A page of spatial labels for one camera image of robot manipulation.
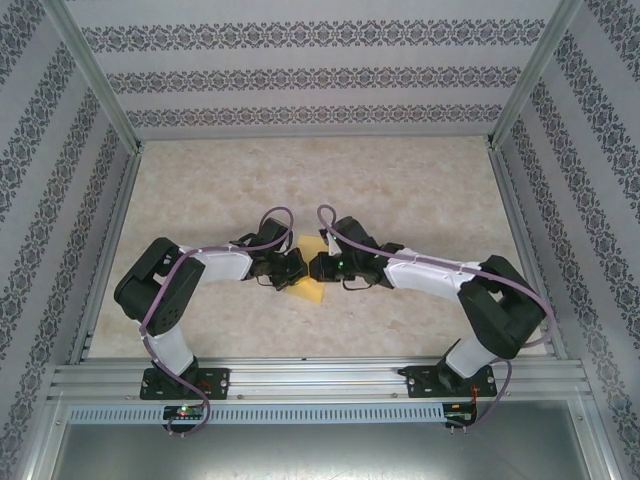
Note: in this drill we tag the yellow square paper sheet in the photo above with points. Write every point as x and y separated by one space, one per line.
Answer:
312 292

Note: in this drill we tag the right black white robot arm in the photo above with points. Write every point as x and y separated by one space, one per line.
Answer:
500 315

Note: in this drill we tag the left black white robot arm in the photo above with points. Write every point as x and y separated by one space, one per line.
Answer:
150 295

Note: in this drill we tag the grey metal sheet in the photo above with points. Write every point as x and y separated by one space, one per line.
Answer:
320 452

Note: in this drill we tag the left green circuit board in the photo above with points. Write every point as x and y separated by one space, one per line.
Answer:
185 412

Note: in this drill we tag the green circuit board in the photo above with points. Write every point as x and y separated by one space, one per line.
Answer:
185 412
460 416

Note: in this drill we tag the right green circuit board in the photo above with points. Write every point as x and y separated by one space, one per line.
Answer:
460 416

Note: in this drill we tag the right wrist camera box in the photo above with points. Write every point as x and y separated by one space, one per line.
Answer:
334 248

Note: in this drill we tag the aluminium mounting rail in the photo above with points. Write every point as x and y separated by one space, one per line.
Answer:
310 375

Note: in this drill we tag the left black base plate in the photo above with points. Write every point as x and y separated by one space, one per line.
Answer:
220 382

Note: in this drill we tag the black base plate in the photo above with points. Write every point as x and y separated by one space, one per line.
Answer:
220 382
425 382

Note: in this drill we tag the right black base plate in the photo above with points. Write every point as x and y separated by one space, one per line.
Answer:
425 382

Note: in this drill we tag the aluminium side rail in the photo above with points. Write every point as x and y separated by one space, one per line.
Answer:
520 225
117 210

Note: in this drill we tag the aluminium frame post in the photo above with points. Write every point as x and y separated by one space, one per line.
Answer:
535 75
95 80

